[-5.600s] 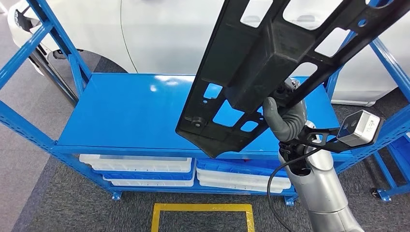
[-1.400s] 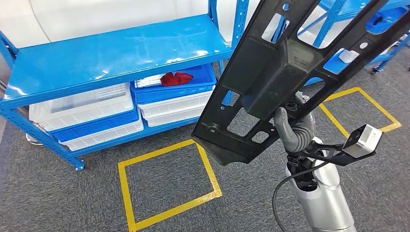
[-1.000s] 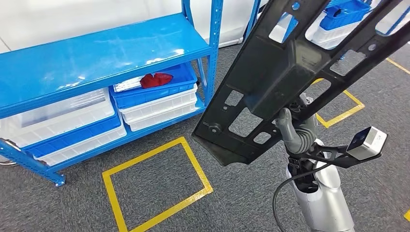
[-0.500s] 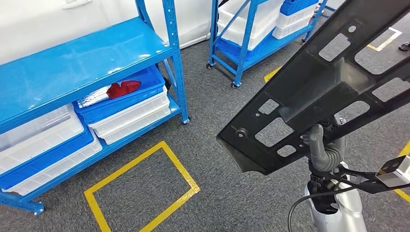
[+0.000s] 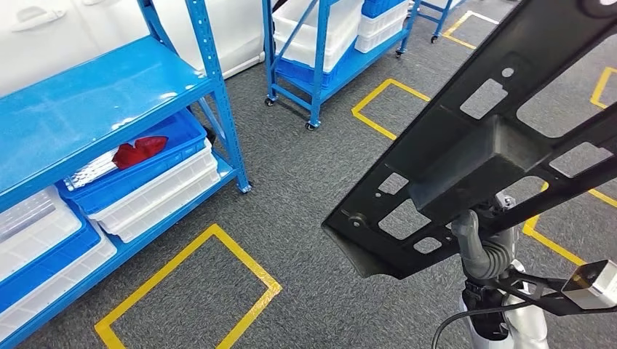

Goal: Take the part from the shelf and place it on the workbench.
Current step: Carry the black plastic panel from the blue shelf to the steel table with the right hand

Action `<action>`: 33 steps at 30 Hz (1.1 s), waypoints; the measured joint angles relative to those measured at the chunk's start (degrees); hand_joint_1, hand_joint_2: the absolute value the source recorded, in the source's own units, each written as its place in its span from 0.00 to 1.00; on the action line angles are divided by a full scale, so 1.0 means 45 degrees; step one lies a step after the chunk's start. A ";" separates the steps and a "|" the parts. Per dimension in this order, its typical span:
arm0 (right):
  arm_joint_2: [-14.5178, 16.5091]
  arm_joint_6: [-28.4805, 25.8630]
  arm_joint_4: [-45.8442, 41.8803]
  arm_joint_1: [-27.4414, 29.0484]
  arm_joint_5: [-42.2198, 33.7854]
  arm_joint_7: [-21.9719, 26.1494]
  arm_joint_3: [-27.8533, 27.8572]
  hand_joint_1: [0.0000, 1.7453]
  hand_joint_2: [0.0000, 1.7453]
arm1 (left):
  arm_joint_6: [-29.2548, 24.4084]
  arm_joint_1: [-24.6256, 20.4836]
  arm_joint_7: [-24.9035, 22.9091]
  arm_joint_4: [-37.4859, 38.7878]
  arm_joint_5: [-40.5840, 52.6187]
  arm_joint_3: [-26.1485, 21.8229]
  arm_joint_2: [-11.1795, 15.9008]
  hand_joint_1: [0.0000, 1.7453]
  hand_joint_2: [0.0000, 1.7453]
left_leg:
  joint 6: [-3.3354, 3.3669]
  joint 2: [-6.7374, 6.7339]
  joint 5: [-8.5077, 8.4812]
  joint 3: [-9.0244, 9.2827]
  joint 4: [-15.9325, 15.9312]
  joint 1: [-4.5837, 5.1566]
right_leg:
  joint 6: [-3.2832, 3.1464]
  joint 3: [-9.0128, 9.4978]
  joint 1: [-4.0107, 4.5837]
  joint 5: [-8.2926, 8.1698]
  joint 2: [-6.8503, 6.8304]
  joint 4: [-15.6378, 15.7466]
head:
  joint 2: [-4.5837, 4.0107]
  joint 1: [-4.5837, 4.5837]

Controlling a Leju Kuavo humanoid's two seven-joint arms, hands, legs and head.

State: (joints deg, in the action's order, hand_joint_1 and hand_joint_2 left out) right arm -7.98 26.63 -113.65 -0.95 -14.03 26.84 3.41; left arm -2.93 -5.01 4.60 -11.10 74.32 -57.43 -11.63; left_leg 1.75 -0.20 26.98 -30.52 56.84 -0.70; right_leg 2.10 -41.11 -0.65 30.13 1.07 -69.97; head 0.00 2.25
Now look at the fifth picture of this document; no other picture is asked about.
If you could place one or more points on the black plastic panel part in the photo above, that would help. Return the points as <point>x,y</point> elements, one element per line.
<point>434,144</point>

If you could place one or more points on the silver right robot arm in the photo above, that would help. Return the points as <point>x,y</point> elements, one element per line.
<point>525,327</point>

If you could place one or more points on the blue metal shelf rack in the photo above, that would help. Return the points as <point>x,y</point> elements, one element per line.
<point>439,21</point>
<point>319,72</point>
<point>72,111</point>

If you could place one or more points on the blue plastic bin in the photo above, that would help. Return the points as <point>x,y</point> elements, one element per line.
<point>294,72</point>
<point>381,7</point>
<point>58,269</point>
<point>159,164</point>

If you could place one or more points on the large white plastic bin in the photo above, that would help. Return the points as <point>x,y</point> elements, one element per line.
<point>344,33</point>

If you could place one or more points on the red plastic item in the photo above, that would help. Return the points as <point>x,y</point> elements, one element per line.
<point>135,151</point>

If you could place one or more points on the clear plastic packaging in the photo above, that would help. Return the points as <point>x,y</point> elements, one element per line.
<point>91,171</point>

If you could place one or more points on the white car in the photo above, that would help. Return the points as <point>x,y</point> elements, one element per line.
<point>72,48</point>

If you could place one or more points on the pale wrist camera with bracket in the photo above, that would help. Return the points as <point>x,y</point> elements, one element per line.
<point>593,286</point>

